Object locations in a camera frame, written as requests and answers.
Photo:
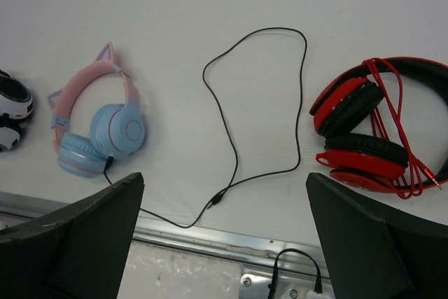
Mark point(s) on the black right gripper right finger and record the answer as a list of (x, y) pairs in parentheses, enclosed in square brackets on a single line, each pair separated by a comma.
[(373, 250)]

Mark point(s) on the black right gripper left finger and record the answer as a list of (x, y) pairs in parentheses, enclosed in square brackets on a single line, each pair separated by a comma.
[(78, 251)]

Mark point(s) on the pink blue cat-ear headphones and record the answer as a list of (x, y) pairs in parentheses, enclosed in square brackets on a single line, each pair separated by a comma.
[(116, 130)]

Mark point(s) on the red black headphones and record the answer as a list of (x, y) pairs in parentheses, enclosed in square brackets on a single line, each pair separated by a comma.
[(365, 144)]

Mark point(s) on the white black headphones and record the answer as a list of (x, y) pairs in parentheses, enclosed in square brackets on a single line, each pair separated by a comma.
[(17, 106)]

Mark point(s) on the aluminium table edge rail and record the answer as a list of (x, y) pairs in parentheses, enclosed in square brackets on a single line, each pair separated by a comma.
[(216, 243)]

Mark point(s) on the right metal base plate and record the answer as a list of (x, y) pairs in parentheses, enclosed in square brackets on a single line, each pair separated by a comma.
[(257, 285)]

